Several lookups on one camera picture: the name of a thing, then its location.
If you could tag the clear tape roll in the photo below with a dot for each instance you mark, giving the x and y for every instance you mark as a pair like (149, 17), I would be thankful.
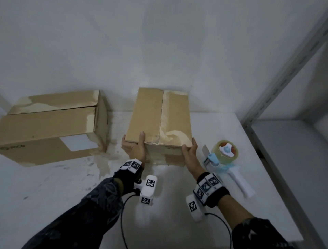
(225, 162)

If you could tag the grey metal shelf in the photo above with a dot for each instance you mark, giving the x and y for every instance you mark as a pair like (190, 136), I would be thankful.
(294, 166)

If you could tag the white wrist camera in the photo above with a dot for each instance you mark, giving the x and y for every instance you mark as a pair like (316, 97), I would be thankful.
(148, 189)
(194, 207)

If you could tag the person's left forearm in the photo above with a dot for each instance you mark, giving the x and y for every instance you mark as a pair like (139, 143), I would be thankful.
(84, 215)

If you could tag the person's right forearm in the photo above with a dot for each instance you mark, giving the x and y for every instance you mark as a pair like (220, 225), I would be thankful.
(243, 223)

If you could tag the brown cardboard box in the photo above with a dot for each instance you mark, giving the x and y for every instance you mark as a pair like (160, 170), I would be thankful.
(46, 123)
(148, 113)

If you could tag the blue white tape dispenser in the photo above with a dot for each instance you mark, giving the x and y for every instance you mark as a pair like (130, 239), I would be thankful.
(241, 182)

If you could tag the black wristband with marker tags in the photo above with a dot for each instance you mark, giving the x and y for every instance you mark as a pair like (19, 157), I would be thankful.
(133, 165)
(210, 184)

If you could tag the person's right hand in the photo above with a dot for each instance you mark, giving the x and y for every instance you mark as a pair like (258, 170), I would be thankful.
(192, 161)

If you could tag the person's left hand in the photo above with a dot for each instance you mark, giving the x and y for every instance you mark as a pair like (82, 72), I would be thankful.
(135, 152)

